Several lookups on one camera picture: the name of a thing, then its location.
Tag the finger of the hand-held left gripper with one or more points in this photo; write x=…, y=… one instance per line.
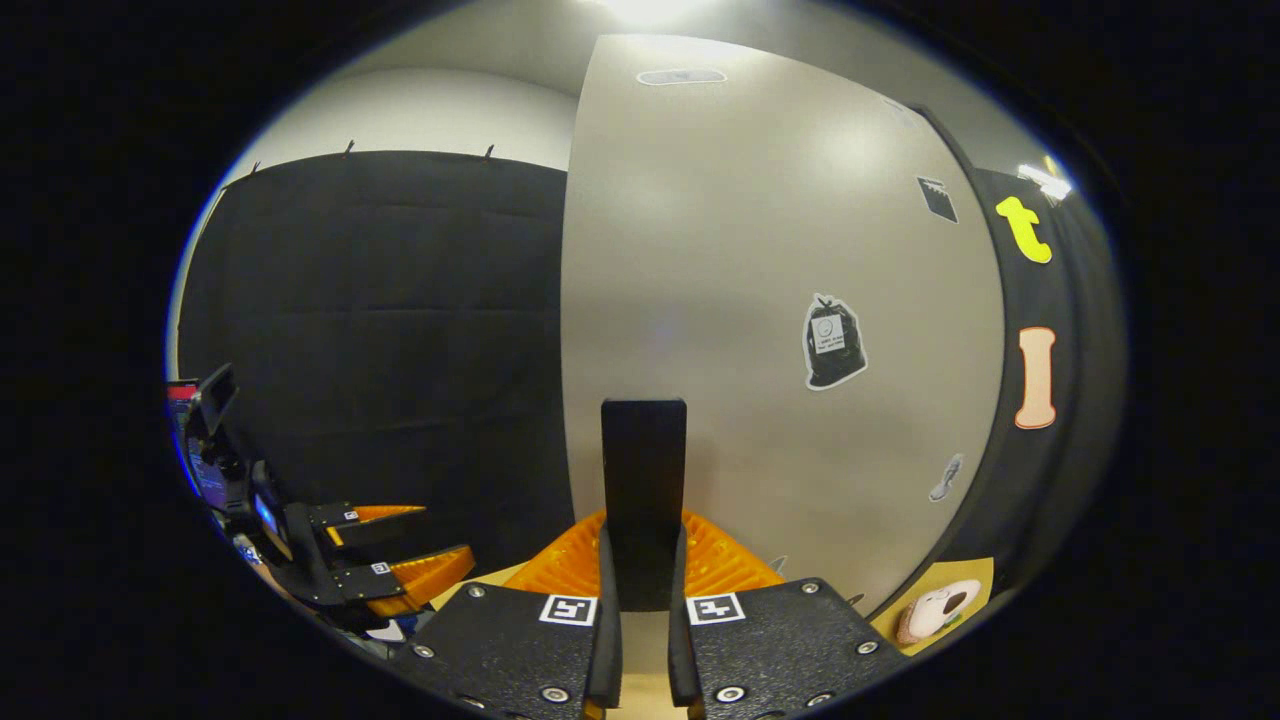
x=340, y=522
x=375, y=585

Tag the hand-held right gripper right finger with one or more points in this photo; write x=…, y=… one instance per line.
x=790, y=640

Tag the pink plush toy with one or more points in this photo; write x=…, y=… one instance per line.
x=935, y=612

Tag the grey cabinet door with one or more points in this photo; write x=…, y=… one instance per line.
x=720, y=250

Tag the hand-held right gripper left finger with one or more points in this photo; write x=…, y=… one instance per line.
x=500, y=640

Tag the small ceiling light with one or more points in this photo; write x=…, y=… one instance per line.
x=1045, y=182

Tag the black backdrop cloth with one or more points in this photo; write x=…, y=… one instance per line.
x=400, y=330

